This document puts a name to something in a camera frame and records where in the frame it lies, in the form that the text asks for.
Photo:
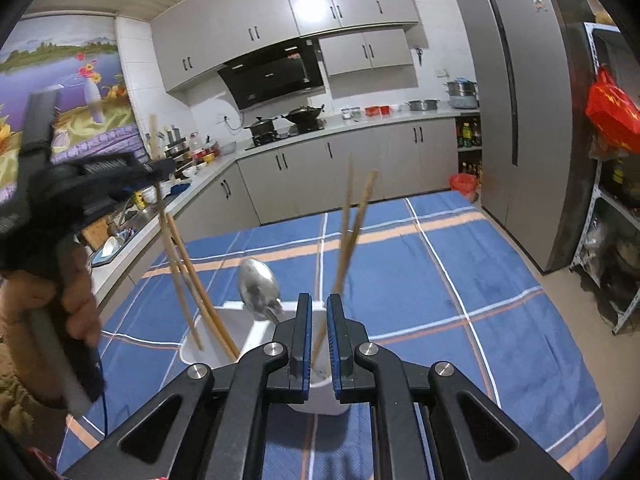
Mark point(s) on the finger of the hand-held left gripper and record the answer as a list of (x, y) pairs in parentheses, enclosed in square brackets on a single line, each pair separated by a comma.
[(150, 167)]

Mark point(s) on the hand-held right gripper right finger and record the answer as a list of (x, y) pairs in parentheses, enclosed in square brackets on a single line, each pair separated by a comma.
[(334, 345)]

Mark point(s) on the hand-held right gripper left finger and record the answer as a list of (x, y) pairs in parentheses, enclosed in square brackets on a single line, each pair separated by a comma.
[(304, 340)]

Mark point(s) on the white two-compartment utensil holder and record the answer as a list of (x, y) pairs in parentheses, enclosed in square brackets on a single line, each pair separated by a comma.
[(255, 335)]

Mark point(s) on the metal spoon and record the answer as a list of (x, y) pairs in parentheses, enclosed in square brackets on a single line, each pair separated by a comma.
[(257, 287)]

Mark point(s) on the long wooden chopstick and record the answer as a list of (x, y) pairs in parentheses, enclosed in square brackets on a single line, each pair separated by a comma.
[(362, 210), (175, 280), (197, 280), (345, 220)]

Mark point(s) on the person's left hand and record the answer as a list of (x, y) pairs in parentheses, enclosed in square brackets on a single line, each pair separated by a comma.
[(77, 290)]

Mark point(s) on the stack of white bowls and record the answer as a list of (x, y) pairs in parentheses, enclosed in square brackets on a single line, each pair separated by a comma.
[(150, 194)]

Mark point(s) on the beige tiered dish rack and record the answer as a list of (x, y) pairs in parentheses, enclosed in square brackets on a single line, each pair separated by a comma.
[(175, 147)]

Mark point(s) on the dark blue cloth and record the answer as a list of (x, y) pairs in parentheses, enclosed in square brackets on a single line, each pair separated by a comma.
[(179, 189)]

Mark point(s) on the steel kitchen sink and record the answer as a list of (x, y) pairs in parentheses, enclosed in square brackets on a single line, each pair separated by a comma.
[(147, 216)]

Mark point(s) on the steel faucet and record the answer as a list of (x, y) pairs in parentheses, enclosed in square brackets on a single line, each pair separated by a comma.
[(125, 212)]

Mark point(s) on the red bowl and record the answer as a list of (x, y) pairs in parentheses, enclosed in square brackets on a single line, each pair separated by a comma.
[(204, 153)]

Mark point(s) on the wooden cutting board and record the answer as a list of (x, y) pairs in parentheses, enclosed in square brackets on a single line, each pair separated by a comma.
[(94, 232)]

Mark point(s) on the large pale bowl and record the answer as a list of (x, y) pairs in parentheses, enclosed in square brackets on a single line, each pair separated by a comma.
[(227, 147)]

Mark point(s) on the white plate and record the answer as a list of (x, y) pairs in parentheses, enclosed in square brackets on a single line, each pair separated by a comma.
[(110, 246)]

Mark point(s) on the blue dish drain tray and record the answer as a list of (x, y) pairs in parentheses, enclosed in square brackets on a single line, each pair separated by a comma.
[(105, 259)]

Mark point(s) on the black lidded pot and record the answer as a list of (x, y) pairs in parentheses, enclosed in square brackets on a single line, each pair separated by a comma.
[(262, 125)]

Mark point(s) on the blue plaid tablecloth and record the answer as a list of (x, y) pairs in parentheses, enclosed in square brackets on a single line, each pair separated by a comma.
[(450, 285)]

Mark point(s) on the black gas stove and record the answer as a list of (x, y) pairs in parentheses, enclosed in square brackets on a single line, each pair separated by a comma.
[(285, 134)]

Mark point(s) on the black range hood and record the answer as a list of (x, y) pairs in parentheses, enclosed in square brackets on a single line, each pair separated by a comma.
[(272, 72)]

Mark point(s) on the black wok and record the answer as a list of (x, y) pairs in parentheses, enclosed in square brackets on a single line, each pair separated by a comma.
[(302, 112)]

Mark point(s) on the grey kitchen base cabinets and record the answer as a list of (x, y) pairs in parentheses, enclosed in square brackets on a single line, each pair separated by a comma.
[(350, 170)]

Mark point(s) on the red trash bag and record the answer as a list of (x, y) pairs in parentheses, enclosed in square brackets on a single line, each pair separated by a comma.
[(462, 185)]

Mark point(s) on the clear lidded containers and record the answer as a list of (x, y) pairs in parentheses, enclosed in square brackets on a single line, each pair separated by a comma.
[(350, 111)]

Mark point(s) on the cluster of condiment bottles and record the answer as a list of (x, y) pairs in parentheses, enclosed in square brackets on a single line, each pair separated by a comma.
[(469, 132)]

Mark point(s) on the steel tiered steamer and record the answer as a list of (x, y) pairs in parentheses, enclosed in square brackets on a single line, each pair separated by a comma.
[(461, 94)]

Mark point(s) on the clear plastic bag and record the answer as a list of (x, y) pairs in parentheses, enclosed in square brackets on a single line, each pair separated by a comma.
[(597, 240)]

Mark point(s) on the grey two-door refrigerator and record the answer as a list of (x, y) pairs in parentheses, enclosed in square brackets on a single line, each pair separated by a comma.
[(525, 135)]

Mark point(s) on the black scissors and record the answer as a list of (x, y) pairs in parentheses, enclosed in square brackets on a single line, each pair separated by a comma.
[(420, 55)]

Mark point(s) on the white metal shelf rack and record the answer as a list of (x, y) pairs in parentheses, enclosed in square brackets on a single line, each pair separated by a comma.
[(597, 185)]

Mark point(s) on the dark sauce bottle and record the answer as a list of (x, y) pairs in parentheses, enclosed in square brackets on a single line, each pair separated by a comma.
[(620, 175)]

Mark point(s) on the red hanging plastic bag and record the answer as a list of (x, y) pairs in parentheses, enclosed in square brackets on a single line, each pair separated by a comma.
[(610, 105)]

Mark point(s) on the printed landscape wall poster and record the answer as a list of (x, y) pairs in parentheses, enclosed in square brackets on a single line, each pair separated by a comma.
[(75, 75)]

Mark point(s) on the grey upper wall cabinets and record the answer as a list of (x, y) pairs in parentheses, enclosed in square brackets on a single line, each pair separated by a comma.
[(280, 5)]

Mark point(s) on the small grey wall cabinet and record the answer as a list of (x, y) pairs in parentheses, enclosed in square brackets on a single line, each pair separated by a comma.
[(367, 50)]

